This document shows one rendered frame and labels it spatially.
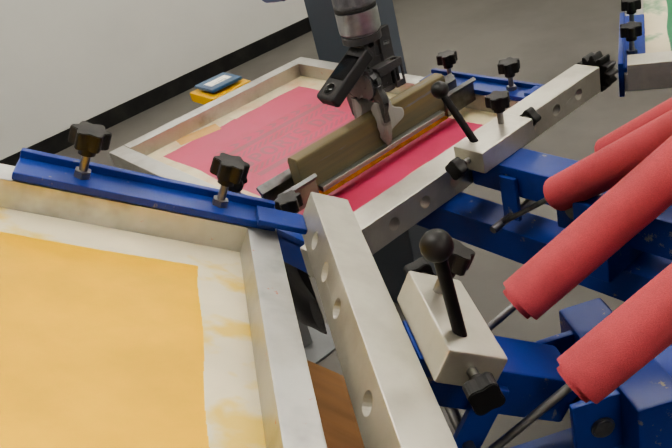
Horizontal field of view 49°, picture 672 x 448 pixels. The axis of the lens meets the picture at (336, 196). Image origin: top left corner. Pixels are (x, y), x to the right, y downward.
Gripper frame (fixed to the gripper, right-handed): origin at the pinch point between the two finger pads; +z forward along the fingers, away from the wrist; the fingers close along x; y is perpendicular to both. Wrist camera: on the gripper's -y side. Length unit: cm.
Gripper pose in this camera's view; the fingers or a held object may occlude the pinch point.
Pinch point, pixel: (375, 138)
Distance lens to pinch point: 138.2
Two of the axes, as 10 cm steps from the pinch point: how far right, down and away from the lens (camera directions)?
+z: 2.3, 8.5, 4.7
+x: -6.4, -2.4, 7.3
